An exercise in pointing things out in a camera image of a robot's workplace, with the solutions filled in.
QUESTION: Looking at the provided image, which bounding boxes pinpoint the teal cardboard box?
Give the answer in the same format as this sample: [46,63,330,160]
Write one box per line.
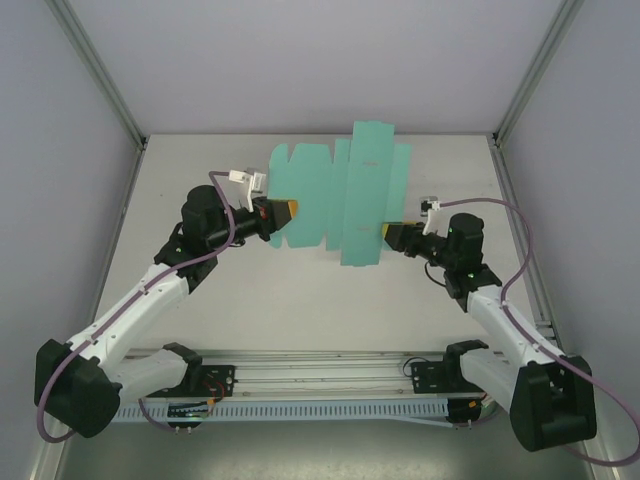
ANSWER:
[266,120,412,269]

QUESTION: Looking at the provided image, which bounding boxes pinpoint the black round base unit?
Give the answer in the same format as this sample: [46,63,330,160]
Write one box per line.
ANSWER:
[167,402,211,434]
[447,397,496,431]

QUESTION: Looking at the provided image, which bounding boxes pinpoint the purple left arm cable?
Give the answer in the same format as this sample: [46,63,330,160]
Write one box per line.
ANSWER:
[34,169,241,444]

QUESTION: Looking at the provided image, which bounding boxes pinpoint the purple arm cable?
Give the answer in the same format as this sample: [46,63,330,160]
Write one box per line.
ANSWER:
[34,169,241,444]
[437,196,640,469]

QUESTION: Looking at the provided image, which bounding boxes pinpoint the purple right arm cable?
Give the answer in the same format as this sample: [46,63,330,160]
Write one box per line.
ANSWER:
[437,196,640,469]

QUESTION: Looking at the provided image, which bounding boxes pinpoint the aluminium side rail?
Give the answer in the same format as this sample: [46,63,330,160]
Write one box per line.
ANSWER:
[489,144,571,357]
[84,142,149,346]

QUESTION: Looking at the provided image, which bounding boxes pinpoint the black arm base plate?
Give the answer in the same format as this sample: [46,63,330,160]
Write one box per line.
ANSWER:
[187,364,237,399]
[409,360,451,396]

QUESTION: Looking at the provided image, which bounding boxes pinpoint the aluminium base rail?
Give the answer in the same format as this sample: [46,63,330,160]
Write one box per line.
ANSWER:
[124,349,496,401]

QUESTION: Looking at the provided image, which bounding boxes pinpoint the red and orange wires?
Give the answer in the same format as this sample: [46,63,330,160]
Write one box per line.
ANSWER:
[202,374,229,409]

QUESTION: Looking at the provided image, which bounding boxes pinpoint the aluminium frame post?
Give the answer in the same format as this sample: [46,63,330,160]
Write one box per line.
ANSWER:
[47,0,149,151]
[492,0,586,149]

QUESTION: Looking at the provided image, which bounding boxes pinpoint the light blue slotted cable duct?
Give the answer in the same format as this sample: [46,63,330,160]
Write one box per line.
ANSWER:
[112,397,451,426]

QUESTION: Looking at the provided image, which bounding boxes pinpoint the aluminium lower frame bar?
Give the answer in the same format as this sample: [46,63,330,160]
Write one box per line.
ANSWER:
[29,439,71,480]

